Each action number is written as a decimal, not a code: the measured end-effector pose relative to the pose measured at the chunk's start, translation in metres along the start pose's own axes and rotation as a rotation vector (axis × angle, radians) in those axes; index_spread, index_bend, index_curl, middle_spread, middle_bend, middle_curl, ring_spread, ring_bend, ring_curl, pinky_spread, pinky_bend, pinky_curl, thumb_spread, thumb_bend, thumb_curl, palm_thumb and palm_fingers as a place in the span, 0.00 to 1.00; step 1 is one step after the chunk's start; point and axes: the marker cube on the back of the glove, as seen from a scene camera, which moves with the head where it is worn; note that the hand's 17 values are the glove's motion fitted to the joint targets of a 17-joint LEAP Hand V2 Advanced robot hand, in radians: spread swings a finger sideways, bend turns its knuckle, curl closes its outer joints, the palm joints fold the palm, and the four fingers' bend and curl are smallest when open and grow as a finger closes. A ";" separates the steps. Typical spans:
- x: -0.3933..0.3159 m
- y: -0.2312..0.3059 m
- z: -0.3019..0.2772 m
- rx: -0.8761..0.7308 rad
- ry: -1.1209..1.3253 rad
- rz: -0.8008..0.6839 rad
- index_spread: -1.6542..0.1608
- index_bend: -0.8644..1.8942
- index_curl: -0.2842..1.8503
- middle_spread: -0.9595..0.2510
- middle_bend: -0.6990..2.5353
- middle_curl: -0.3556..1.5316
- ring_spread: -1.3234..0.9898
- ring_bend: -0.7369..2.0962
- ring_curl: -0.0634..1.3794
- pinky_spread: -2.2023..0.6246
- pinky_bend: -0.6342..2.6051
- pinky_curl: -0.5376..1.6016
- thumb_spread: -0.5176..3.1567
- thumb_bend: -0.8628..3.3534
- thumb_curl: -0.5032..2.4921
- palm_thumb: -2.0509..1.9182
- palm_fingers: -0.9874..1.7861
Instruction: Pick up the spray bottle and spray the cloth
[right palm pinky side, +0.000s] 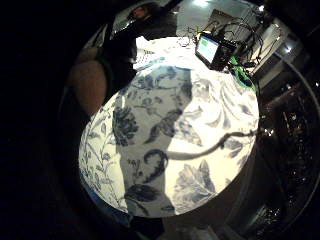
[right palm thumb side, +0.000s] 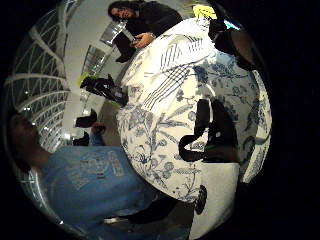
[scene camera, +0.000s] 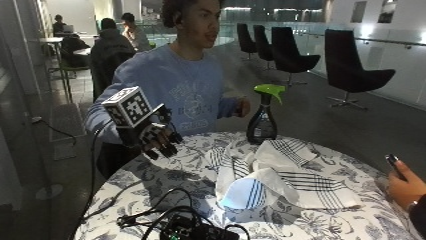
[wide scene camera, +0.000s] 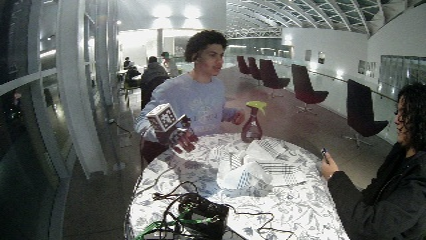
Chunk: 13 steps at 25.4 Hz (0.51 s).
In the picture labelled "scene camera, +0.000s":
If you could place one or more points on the dark spray bottle green trigger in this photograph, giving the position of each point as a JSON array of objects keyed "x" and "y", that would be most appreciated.
[{"x": 263, "y": 125}]

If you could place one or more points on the white marker cube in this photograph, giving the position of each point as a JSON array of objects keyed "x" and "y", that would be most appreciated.
[{"x": 130, "y": 106}]

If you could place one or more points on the white background table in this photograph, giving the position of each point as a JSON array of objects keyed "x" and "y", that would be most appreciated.
[{"x": 54, "y": 40}]

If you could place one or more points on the black swivel chair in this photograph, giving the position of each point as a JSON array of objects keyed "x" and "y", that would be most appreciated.
[
  {"x": 348, "y": 68},
  {"x": 263, "y": 43},
  {"x": 245, "y": 38},
  {"x": 288, "y": 55}
]

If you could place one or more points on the the person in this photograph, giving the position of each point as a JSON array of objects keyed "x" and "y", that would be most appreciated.
[{"x": 178, "y": 76}]

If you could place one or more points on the black smartphone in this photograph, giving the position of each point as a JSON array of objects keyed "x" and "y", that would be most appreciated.
[{"x": 395, "y": 165}]

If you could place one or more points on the blue floral tablecloth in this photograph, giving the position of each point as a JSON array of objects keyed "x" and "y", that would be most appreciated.
[{"x": 147, "y": 186}]

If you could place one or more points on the open laptop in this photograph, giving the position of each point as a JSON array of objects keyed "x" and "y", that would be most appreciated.
[{"x": 68, "y": 28}]

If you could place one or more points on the white checked cloth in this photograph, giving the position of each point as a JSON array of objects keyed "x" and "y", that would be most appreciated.
[{"x": 284, "y": 173}]

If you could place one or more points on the metal wall handrail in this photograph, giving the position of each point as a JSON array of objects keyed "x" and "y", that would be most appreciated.
[{"x": 377, "y": 40}]

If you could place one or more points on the black electronic box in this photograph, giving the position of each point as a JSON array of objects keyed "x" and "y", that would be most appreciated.
[{"x": 195, "y": 230}]

